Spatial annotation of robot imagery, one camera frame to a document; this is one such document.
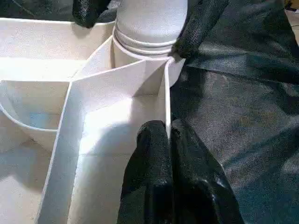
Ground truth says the white plastic table leg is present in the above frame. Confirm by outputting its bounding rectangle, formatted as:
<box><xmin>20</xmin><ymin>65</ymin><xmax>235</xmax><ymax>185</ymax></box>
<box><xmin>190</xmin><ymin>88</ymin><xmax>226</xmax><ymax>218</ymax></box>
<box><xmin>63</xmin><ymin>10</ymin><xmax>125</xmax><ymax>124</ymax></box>
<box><xmin>111</xmin><ymin>0</ymin><xmax>189</xmax><ymax>57</ymax></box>

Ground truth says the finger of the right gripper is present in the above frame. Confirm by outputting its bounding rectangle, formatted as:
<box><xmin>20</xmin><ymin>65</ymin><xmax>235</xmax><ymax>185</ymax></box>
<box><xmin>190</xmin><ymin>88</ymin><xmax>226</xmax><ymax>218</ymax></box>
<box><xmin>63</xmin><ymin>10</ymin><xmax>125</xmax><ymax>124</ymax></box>
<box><xmin>72</xmin><ymin>0</ymin><xmax>114</xmax><ymax>28</ymax></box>
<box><xmin>173</xmin><ymin>0</ymin><xmax>230</xmax><ymax>59</ymax></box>

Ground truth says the black plastic mat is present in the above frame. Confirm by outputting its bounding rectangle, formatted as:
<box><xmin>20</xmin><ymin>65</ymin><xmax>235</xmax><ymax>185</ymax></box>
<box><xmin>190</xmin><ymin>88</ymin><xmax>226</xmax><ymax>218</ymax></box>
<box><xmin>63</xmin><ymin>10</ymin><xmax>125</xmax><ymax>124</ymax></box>
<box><xmin>0</xmin><ymin>0</ymin><xmax>299</xmax><ymax>224</ymax></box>

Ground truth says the white plastic table top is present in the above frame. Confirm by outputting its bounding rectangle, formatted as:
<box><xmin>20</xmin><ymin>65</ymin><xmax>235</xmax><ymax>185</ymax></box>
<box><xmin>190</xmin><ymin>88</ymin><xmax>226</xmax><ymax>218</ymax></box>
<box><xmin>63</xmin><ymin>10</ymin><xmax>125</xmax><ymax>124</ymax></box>
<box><xmin>0</xmin><ymin>18</ymin><xmax>187</xmax><ymax>224</ymax></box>

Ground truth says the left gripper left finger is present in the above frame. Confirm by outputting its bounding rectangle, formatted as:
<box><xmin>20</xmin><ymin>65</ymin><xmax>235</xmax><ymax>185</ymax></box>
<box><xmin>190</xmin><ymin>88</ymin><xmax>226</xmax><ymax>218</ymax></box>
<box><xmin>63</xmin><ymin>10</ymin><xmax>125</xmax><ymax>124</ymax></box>
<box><xmin>116</xmin><ymin>120</ymin><xmax>173</xmax><ymax>224</ymax></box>

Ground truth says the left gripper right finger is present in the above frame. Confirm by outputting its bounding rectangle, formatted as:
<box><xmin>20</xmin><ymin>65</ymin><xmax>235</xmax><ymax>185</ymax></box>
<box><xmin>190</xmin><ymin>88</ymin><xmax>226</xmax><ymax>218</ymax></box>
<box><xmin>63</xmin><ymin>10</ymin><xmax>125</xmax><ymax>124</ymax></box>
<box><xmin>169</xmin><ymin>119</ymin><xmax>244</xmax><ymax>224</ymax></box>

